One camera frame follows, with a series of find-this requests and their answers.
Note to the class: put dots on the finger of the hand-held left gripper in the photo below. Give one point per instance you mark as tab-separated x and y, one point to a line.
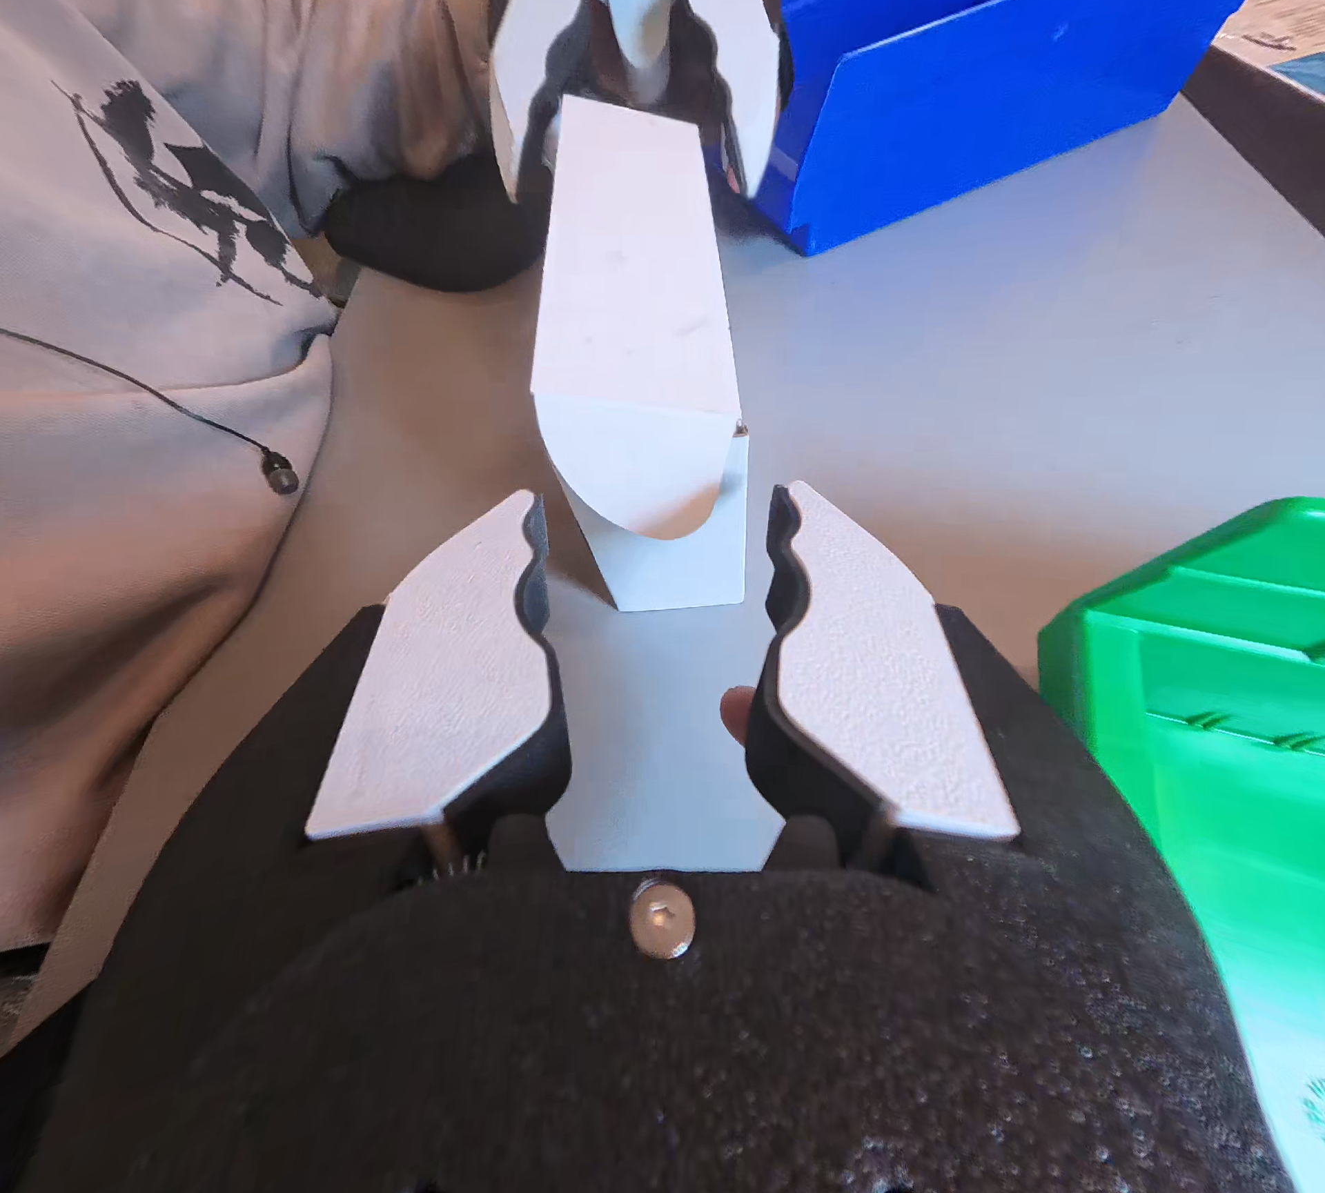
742	34
529	24

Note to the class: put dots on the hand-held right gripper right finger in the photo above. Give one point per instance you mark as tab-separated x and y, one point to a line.
880	687

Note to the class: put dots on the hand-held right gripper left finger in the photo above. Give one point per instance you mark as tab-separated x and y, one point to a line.
435	687

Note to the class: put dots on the white cardboard box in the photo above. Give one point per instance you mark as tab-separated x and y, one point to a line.
631	282

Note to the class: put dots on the green plastic bin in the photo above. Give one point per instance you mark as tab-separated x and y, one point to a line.
1191	801

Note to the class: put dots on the person's left forearm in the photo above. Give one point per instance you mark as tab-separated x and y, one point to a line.
394	55

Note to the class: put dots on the person's right hand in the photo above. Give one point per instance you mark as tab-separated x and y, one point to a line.
738	712

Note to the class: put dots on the blue plastic bin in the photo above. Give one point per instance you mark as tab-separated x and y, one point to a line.
984	106

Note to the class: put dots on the person's grey sweatshirt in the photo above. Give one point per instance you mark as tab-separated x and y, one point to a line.
124	593

